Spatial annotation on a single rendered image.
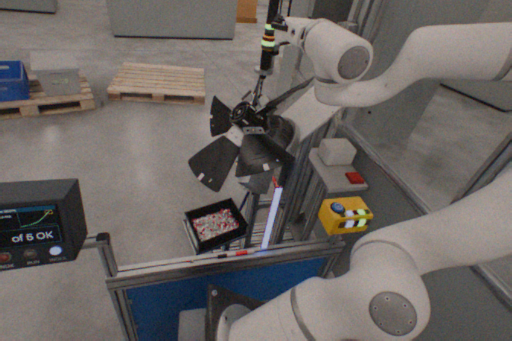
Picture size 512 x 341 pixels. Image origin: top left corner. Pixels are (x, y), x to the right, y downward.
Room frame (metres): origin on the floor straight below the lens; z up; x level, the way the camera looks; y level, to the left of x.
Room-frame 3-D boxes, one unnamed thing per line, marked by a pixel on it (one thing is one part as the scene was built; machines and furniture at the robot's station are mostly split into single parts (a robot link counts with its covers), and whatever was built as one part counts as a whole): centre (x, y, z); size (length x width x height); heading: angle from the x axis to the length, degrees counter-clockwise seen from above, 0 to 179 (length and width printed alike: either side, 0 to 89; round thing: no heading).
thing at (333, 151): (1.35, -0.46, 0.92); 0.17 x 0.16 x 0.11; 109
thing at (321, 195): (1.27, -0.46, 0.42); 0.04 x 0.04 x 0.83; 19
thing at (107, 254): (0.46, 0.40, 0.96); 0.03 x 0.03 x 0.20; 19
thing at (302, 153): (1.22, -0.25, 0.58); 0.09 x 0.05 x 1.15; 19
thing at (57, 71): (2.92, 2.43, 0.31); 0.60 x 0.42 x 0.33; 38
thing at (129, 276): (0.61, 0.00, 0.82); 0.90 x 0.04 x 0.08; 109
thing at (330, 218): (0.74, -0.38, 1.02); 0.16 x 0.10 x 0.11; 109
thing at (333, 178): (1.27, -0.46, 0.85); 0.36 x 0.24 x 0.03; 19
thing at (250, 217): (1.14, -0.03, 0.46); 0.09 x 0.05 x 0.91; 19
